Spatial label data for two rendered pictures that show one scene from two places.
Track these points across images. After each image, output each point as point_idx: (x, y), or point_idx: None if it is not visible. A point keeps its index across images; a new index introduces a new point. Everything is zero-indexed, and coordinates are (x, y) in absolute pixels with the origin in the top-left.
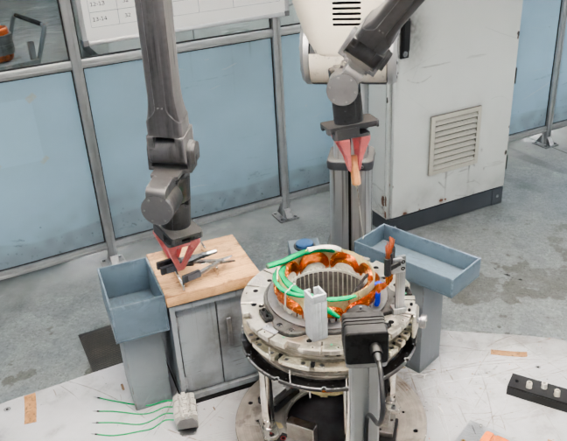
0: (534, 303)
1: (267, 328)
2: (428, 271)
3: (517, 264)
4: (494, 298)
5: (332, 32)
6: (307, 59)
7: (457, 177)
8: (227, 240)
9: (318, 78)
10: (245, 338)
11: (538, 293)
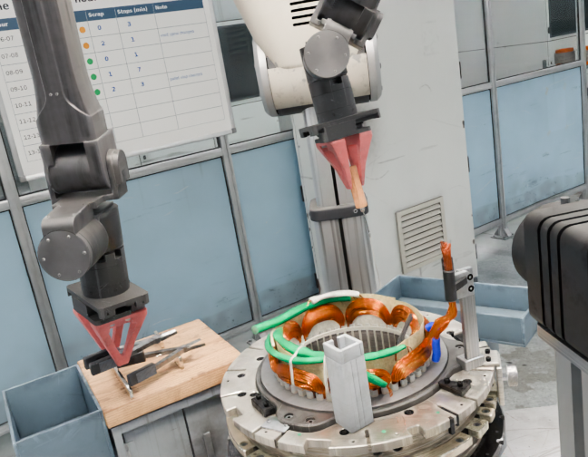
0: (547, 387)
1: (269, 425)
2: (483, 315)
3: (515, 350)
4: (504, 389)
5: (294, 35)
6: (267, 76)
7: (431, 272)
8: (193, 325)
9: (283, 101)
10: (235, 454)
11: (548, 376)
